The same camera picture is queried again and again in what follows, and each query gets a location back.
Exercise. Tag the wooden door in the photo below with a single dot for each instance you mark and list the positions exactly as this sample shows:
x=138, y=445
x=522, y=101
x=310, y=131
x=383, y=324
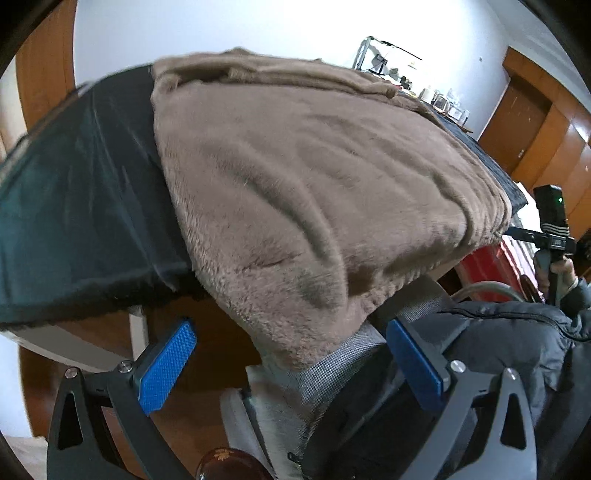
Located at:
x=46, y=60

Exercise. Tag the wooden wardrobe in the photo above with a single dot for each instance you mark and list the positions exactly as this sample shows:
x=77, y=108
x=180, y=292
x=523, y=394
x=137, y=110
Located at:
x=554, y=138

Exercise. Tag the dark puffer jacket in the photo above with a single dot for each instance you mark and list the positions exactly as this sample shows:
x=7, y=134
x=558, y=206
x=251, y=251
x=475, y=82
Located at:
x=508, y=332

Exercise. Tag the brown glossy flowered object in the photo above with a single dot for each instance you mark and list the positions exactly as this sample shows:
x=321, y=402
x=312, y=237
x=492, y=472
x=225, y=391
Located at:
x=231, y=464

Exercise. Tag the metal frame stand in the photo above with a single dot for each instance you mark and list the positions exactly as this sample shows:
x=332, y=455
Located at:
x=383, y=57

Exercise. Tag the person's right hand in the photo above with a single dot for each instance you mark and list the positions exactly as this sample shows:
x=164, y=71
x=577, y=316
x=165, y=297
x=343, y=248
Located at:
x=564, y=277

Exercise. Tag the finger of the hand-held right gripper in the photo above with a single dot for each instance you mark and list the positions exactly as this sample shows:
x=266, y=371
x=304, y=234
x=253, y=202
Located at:
x=521, y=233

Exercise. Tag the white table leg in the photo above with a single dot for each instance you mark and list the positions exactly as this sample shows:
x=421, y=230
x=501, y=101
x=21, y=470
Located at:
x=138, y=332

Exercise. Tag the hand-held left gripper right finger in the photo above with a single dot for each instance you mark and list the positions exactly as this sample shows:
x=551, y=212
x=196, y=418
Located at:
x=415, y=367

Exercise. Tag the grey woven cloth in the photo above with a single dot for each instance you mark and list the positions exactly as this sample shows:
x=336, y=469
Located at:
x=323, y=378

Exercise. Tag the dark table cloth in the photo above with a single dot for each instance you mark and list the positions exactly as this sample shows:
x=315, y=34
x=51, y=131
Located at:
x=83, y=207

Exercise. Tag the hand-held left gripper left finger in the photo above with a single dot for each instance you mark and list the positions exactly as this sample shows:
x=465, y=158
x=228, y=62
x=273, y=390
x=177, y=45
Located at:
x=166, y=369

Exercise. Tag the person's right forearm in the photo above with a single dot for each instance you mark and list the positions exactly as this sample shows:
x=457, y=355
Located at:
x=579, y=297

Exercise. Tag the red cloth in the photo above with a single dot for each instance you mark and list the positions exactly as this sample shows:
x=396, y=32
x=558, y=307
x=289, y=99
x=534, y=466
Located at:
x=485, y=267

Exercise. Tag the white fabric piece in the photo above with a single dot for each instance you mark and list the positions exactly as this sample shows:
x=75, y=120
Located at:
x=240, y=420

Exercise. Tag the glass jar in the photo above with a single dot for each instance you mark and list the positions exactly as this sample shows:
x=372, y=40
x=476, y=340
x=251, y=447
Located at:
x=462, y=116
x=443, y=102

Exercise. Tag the cluttered wooden desk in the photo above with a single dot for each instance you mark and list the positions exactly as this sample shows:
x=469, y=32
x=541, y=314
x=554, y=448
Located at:
x=443, y=117

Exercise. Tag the brown fleece sweater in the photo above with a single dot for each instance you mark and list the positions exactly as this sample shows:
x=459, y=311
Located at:
x=300, y=184

